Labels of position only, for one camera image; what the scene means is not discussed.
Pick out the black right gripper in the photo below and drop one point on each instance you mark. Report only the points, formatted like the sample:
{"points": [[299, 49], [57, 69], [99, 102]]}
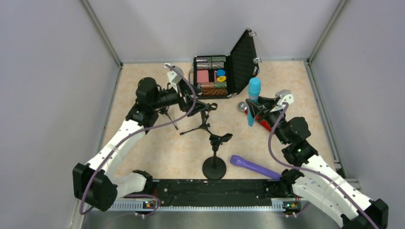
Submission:
{"points": [[267, 110]]}

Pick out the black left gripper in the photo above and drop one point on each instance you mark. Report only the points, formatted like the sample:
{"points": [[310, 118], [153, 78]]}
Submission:
{"points": [[186, 98]]}

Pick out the black tripod microphone stand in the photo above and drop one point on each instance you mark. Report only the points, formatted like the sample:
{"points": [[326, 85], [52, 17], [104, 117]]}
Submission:
{"points": [[204, 117]]}

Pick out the cyan toy microphone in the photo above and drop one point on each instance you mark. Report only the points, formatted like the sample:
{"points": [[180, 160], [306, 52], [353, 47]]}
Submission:
{"points": [[254, 89]]}

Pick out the black tripod stand with pop filter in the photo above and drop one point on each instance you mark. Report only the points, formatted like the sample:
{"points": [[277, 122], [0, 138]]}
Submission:
{"points": [[164, 111]]}

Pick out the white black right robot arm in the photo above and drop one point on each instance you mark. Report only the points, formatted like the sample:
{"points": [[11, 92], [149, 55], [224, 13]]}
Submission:
{"points": [[310, 177]]}

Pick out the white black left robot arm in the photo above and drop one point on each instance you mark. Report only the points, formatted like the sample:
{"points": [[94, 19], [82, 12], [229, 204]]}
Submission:
{"points": [[94, 182]]}

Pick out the black round base microphone stand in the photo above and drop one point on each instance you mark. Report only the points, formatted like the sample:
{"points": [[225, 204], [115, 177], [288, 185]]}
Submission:
{"points": [[214, 168]]}

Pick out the pink card deck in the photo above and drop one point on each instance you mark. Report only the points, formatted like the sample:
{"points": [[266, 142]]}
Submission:
{"points": [[203, 76]]}

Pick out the yellow dealer chip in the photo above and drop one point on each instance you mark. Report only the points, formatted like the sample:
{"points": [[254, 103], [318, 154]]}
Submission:
{"points": [[221, 79]]}

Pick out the black aluminium poker chip case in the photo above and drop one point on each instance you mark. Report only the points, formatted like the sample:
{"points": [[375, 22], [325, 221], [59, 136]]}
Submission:
{"points": [[240, 65]]}

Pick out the blue dealer chip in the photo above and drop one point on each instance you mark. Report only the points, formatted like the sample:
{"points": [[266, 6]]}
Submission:
{"points": [[220, 73]]}

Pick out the purple toy microphone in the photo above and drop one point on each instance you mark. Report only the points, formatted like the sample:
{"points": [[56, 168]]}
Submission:
{"points": [[241, 162]]}

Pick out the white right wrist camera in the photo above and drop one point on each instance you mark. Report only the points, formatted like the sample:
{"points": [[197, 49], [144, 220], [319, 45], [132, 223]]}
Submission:
{"points": [[283, 97]]}

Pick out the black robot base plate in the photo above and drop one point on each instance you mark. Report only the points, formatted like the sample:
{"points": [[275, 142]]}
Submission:
{"points": [[232, 193]]}

